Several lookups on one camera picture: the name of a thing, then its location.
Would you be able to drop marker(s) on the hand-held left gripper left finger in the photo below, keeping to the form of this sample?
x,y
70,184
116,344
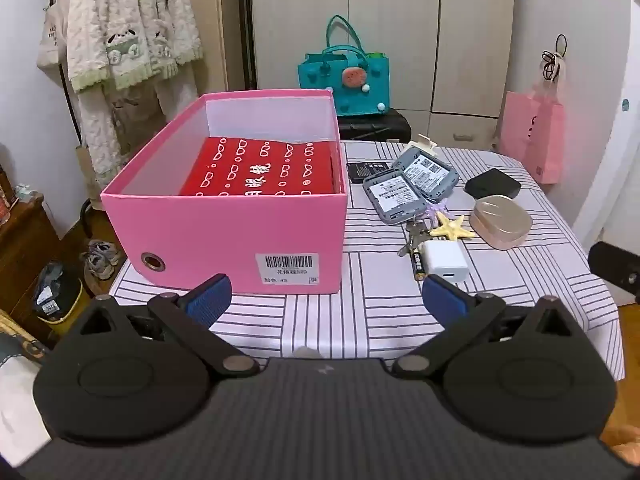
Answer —
x,y
207,301

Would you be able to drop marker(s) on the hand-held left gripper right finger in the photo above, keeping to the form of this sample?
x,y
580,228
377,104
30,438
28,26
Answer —
x,y
445,299

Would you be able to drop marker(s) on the black gold battery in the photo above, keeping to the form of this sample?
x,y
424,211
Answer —
x,y
417,265

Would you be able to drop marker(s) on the yellow starfish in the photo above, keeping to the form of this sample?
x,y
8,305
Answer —
x,y
447,227

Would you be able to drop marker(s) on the pink cardboard box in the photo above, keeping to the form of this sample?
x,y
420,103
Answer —
x,y
225,230

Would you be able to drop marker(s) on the gold oval case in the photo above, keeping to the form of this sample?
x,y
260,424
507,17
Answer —
x,y
500,220

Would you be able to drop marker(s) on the small black box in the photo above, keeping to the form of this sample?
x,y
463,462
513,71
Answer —
x,y
492,184

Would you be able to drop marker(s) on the white charger adapter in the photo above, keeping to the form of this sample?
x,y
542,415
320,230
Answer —
x,y
445,260

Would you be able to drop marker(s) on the striped white tablecloth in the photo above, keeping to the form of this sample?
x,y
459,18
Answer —
x,y
390,280

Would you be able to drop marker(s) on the bunch of keys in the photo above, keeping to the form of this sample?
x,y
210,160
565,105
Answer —
x,y
412,240

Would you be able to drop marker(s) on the purple starfish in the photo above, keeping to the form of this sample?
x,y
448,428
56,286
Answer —
x,y
435,207

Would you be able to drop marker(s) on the red printed box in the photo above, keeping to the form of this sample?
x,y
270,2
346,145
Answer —
x,y
250,170

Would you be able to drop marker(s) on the flat black battery pack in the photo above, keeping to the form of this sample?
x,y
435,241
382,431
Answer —
x,y
365,172

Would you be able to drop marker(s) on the black yellow bag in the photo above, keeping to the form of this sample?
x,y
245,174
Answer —
x,y
55,300

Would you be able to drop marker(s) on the pink paper bag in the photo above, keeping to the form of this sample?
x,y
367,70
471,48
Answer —
x,y
530,135

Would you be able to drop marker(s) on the cream hair claw clip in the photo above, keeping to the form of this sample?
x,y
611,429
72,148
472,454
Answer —
x,y
425,141

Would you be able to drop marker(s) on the black suitcase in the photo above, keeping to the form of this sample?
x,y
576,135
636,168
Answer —
x,y
380,127

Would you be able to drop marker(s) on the white refrigerator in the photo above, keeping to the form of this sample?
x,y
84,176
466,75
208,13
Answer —
x,y
590,60

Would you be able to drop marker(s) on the cream fleece garment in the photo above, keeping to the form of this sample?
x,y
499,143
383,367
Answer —
x,y
100,120

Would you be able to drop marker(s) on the white cloth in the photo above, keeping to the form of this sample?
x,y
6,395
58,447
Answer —
x,y
15,400

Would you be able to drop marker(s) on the cabinet clutter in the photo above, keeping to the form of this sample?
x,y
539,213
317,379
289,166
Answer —
x,y
15,195

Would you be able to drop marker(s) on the teal felt handbag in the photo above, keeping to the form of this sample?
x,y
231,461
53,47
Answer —
x,y
325,80

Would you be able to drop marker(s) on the beige wardrobe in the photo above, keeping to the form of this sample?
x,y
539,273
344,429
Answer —
x,y
390,35

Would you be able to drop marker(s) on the cream knit cardigan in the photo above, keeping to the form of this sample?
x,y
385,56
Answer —
x,y
130,20

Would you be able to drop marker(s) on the cream tote bag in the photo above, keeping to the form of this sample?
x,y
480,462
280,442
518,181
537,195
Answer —
x,y
52,40

